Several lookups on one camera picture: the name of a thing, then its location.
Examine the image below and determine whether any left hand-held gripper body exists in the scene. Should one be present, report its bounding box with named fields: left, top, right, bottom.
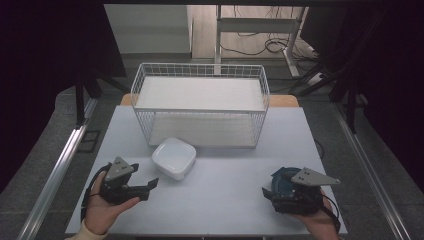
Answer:
left=99, top=156, right=151, bottom=205

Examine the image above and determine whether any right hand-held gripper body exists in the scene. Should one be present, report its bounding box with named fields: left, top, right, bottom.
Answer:
left=270, top=167, right=341, bottom=215

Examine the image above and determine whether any round container with blue lid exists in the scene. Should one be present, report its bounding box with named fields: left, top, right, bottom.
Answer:
left=270, top=166, right=303, bottom=202

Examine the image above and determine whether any white square plastic container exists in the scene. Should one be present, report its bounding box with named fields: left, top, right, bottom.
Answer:
left=151, top=137, right=197, bottom=181

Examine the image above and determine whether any white wire rack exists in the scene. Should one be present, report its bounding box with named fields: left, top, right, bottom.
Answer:
left=130, top=62, right=270, bottom=149

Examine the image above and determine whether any person's right hand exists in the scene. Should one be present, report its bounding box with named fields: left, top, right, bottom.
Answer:
left=293, top=199, right=341, bottom=240

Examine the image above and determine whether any person's left hand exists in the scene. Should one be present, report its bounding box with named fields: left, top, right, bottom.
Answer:
left=83, top=171, right=141, bottom=236

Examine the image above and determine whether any wooden table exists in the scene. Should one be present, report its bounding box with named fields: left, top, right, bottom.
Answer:
left=119, top=93, right=300, bottom=108

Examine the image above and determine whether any black stand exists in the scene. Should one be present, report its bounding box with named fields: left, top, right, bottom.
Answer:
left=289, top=59, right=369, bottom=135
left=73, top=64, right=131, bottom=130

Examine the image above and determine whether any white power strip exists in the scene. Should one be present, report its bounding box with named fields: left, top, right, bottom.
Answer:
left=305, top=70, right=326, bottom=87

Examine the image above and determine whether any white cabinet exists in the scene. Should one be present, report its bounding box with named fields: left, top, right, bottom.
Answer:
left=103, top=3, right=193, bottom=55

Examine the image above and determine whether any dark curtain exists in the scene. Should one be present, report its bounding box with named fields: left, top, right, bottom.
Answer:
left=0, top=0, right=128, bottom=195
left=300, top=0, right=424, bottom=193

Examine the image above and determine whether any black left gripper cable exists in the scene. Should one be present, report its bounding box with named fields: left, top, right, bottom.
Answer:
left=80, top=163, right=113, bottom=223

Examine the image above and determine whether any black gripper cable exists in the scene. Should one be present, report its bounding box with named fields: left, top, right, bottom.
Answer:
left=319, top=191, right=342, bottom=234
left=80, top=163, right=113, bottom=223

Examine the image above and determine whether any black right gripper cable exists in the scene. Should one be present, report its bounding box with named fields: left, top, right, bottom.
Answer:
left=319, top=191, right=342, bottom=234

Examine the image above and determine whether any black floor bracket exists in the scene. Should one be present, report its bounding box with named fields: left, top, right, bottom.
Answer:
left=77, top=129, right=102, bottom=154

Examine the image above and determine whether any thin black cable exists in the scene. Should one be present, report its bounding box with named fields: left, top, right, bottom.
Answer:
left=314, top=137, right=326, bottom=161

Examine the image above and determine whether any metal floor rail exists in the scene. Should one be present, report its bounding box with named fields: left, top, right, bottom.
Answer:
left=333, top=99, right=413, bottom=240
left=16, top=98, right=100, bottom=240

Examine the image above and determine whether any black floor cable bundle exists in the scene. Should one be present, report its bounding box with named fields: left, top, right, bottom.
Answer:
left=219, top=4, right=303, bottom=57

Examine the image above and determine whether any white metal desk frame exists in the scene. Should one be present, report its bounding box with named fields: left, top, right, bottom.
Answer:
left=214, top=4, right=309, bottom=78

